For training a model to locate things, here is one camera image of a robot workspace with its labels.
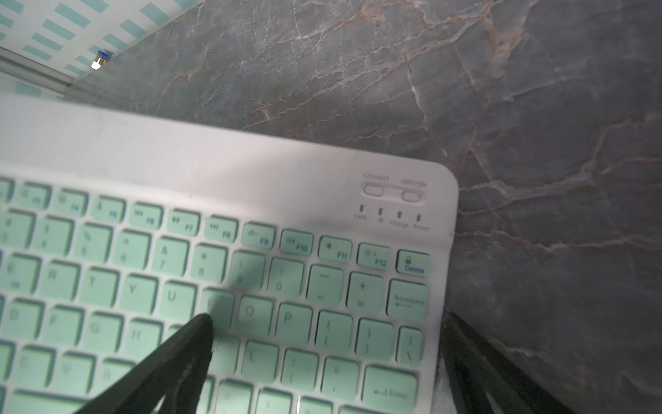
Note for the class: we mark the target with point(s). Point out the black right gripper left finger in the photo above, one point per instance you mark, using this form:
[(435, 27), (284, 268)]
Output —
[(170, 379)]

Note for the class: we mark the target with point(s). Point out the brass blue pneumatic fitting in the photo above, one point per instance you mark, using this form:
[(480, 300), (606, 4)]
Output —
[(100, 60)]

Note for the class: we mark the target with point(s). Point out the green key keyboard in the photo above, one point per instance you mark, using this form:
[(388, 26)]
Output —
[(324, 270)]

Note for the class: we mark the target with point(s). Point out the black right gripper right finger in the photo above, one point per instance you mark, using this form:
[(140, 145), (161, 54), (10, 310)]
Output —
[(480, 377)]

